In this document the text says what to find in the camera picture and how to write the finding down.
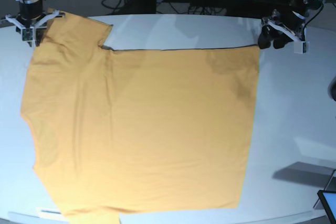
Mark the yellow T-shirt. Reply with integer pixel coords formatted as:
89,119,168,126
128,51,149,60
20,13,259,223

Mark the tablet screen on stand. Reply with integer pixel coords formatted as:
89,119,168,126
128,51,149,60
313,169,335,224

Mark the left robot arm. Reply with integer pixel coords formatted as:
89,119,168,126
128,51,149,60
257,0,325,54

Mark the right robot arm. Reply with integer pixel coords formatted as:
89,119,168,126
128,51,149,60
1,0,65,47

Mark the dark round object at edge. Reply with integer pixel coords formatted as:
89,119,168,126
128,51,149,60
328,77,336,101

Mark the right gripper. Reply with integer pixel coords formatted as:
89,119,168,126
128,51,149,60
5,0,65,47

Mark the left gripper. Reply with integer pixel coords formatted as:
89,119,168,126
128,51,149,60
258,9,309,54

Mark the white label strip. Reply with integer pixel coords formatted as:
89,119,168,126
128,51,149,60
36,207,66,221

